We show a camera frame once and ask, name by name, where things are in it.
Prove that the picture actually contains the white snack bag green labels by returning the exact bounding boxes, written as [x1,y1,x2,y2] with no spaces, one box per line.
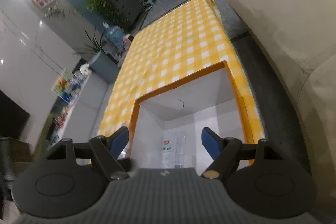
[161,131,186,169]

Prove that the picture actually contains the orange cardboard box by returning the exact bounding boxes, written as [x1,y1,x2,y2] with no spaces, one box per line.
[129,61,255,174]

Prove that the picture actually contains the grey TV cabinet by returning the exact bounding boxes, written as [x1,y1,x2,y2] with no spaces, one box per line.
[36,73,108,149]

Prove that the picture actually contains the colourful picture book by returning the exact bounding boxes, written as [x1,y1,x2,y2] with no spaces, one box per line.
[51,69,76,103]

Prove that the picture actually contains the green potted plant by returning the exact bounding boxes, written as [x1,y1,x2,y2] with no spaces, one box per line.
[87,0,130,28]

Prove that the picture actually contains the beige sofa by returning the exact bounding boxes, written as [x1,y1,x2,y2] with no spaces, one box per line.
[227,0,335,214]

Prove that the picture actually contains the yellow white checkered tablecloth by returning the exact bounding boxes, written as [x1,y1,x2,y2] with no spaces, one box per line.
[98,0,264,150]

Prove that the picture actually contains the blue water jug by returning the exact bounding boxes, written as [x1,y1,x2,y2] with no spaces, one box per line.
[105,26,125,49]

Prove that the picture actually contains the black television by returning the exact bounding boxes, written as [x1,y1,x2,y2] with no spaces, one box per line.
[0,91,30,139]

